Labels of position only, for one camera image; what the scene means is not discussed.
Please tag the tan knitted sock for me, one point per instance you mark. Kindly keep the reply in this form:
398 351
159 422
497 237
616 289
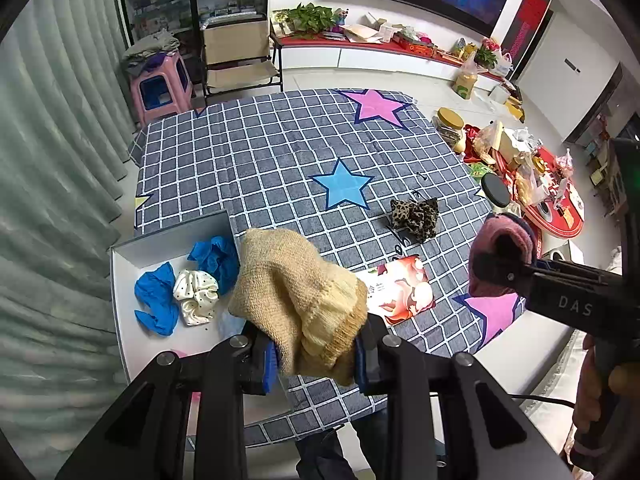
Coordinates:
300 300

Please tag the leopard print scrunchie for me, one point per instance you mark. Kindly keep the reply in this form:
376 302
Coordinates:
415 217

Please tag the green potted plant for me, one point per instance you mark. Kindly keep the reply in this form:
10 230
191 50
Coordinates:
310 17

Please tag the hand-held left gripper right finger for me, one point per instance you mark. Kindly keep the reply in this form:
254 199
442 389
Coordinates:
361 360

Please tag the grey clothes pile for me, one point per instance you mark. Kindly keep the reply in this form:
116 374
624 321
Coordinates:
150 47

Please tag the grey checked star tablecloth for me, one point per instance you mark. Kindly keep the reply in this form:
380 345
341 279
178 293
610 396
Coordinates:
260 160

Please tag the brown paper envelope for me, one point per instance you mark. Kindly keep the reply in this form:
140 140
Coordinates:
361 32

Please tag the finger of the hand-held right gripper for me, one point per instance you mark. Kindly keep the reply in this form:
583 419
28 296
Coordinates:
505 272

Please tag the beige folding chair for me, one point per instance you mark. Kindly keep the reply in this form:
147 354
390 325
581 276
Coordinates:
240 50

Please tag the white polka dot scrunchie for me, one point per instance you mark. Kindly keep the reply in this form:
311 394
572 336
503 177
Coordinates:
195 295

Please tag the grey cardboard box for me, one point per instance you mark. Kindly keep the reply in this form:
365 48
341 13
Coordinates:
150 255

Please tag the red floral packet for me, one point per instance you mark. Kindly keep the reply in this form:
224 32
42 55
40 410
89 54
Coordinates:
405 290

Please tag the blue nonwoven shoe cover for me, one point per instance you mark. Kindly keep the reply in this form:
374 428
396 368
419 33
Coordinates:
157 300
215 260

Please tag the jar with black lid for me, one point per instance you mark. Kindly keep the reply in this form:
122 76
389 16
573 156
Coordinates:
495 190

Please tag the person's right hand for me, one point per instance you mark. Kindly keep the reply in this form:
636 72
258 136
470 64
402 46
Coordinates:
620 405

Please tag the jar with gold lid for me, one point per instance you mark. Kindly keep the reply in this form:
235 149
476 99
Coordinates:
449 127

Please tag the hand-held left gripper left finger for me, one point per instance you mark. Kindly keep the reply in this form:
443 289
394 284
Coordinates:
270 366

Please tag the pale green curtain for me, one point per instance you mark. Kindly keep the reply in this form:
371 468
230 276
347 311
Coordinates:
55 210

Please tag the red wall poster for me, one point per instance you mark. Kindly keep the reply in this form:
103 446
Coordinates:
530 10

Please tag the person's dark trousers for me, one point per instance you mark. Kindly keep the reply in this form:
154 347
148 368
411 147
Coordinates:
340 450

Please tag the flowering potted plant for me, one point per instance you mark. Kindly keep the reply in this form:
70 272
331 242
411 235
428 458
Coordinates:
486 54

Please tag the purple plastic stool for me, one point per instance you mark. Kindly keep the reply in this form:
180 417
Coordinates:
165 65

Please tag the yellow snack bag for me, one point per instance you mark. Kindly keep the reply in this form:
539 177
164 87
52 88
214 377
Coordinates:
465 85

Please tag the person's right forearm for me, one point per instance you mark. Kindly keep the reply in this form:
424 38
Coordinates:
600 455

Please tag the pink plastic stool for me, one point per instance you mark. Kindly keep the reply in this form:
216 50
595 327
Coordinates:
160 95

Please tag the red round table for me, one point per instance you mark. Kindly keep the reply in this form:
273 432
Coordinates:
555 200

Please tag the white low cabinet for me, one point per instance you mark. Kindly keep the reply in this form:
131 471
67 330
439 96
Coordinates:
360 55

